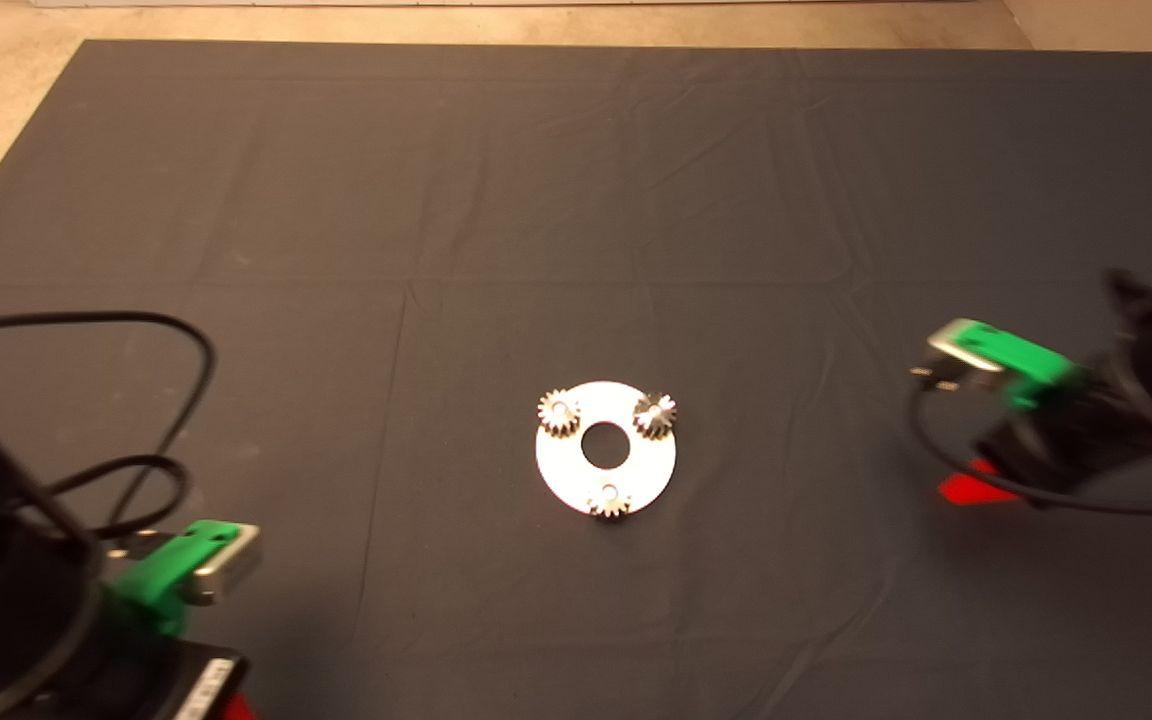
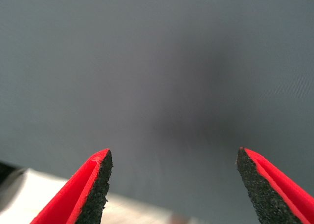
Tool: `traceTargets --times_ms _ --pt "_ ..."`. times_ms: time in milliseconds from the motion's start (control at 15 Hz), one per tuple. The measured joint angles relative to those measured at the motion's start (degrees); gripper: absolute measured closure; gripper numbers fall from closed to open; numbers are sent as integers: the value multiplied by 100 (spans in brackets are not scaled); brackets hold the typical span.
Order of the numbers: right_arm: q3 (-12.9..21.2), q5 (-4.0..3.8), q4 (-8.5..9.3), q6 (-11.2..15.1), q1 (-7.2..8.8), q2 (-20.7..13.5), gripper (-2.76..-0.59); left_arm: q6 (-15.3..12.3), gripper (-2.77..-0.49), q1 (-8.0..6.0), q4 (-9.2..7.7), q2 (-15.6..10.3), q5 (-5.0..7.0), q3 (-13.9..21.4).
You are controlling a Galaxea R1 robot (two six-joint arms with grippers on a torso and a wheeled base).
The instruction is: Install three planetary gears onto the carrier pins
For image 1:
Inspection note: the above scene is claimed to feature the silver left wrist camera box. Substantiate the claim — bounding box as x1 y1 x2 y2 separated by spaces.
181 522 262 608

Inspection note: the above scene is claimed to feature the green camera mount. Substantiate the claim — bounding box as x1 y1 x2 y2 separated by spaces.
956 320 1082 411
101 519 239 639

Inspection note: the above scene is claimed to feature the braided black arm cable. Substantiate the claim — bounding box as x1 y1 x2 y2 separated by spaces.
36 455 192 541

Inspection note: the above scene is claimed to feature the green left camera mount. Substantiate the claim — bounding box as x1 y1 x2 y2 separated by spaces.
101 519 239 639

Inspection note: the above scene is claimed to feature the green right camera mount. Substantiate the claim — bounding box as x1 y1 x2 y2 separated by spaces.
956 320 1082 411

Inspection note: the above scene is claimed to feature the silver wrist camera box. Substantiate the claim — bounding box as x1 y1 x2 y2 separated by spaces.
181 522 262 608
924 318 1007 391

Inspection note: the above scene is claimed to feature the dark grey table cloth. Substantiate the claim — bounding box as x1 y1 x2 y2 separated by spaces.
0 38 1152 720

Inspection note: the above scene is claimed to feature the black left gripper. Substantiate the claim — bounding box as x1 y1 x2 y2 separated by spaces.
161 645 259 720

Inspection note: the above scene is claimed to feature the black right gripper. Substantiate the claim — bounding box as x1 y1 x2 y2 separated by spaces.
938 418 1062 506

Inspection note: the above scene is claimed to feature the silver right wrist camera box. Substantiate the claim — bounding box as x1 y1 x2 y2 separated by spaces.
924 318 1007 391

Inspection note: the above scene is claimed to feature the black left camera cable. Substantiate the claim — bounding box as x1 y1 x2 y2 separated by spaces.
0 311 218 541

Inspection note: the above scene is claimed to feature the steel planetary gear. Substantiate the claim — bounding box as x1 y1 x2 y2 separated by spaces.
536 388 582 438
632 391 678 440
588 481 633 520

